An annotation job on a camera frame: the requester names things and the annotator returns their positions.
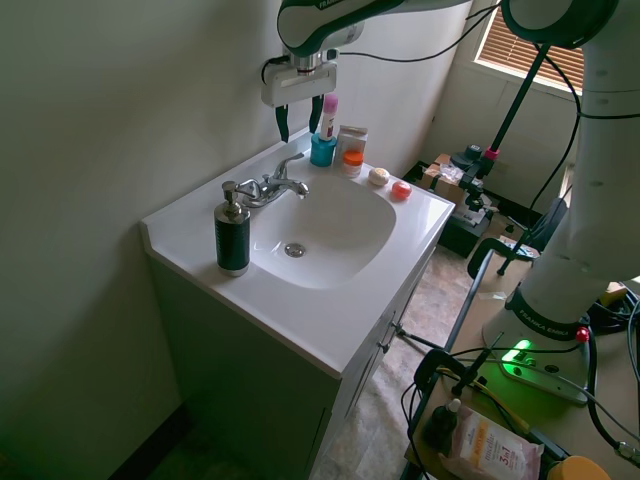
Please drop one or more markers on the pink wet wipes pack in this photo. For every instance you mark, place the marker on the pink wet wipes pack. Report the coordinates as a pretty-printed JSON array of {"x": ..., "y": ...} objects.
[{"x": 492, "y": 445}]

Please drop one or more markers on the black table clamp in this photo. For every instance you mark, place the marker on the black table clamp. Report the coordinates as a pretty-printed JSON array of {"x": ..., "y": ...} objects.
[
  {"x": 482, "y": 257},
  {"x": 440, "y": 367}
]

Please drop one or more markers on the white vanity cabinet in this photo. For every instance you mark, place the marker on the white vanity cabinet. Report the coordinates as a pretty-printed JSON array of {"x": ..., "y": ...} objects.
[{"x": 250, "y": 380}]

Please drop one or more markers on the dark dropper bottle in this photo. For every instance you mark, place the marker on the dark dropper bottle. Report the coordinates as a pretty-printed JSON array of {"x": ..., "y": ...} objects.
[{"x": 442, "y": 425}]

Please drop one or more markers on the chrome faucet spout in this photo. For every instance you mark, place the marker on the chrome faucet spout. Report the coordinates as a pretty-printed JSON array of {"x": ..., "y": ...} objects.
[{"x": 292, "y": 187}]

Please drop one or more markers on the brown window blinds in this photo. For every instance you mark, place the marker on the brown window blinds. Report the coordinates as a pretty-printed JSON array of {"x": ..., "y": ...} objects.
[{"x": 505, "y": 35}]

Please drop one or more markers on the white vanity sink top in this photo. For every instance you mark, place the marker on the white vanity sink top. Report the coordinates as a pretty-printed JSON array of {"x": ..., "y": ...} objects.
[{"x": 345, "y": 300}]

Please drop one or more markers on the teal plastic cup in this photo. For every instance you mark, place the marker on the teal plastic cup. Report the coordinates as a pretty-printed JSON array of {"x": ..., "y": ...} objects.
[{"x": 322, "y": 151}]

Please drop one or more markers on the small red round container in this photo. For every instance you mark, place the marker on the small red round container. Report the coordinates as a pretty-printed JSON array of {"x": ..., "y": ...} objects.
[{"x": 401, "y": 191}]

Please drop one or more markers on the chrome sink drain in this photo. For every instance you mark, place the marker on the chrome sink drain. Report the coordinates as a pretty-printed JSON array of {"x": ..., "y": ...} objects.
[{"x": 294, "y": 249}]

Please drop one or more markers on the brown cardboard box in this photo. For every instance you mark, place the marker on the brown cardboard box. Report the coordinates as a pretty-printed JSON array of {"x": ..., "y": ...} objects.
[{"x": 440, "y": 181}]

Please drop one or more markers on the white bottle with pink cap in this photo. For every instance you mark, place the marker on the white bottle with pink cap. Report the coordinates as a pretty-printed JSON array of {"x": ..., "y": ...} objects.
[{"x": 328, "y": 117}]

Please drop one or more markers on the black camera gear pile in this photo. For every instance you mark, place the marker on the black camera gear pile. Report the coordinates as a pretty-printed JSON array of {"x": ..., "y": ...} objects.
[{"x": 472, "y": 200}]

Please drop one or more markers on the yellow round object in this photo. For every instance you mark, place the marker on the yellow round object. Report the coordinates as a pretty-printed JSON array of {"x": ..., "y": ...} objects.
[{"x": 580, "y": 470}]

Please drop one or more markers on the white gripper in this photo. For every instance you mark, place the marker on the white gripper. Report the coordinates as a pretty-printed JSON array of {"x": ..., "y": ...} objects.
[{"x": 300, "y": 87}]

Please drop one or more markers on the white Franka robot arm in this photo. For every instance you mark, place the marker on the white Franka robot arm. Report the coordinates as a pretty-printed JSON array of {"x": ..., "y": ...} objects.
[{"x": 595, "y": 150}]

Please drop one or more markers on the small cream round container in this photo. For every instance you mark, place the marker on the small cream round container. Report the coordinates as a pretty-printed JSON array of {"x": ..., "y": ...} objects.
[{"x": 379, "y": 176}]

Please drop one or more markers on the white jar with orange lid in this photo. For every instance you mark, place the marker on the white jar with orange lid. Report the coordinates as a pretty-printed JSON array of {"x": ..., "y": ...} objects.
[{"x": 352, "y": 164}]

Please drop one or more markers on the red emergency stop button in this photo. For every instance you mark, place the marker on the red emergency stop button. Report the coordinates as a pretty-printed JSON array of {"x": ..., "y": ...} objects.
[{"x": 582, "y": 334}]

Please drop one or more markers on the black ribbed soap dispenser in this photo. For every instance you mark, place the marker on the black ribbed soap dispenser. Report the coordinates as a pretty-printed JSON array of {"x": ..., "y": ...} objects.
[{"x": 232, "y": 237}]

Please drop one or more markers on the black camera stand pole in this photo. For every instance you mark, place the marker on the black camera stand pole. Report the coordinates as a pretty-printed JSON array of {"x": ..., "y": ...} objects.
[{"x": 515, "y": 100}]

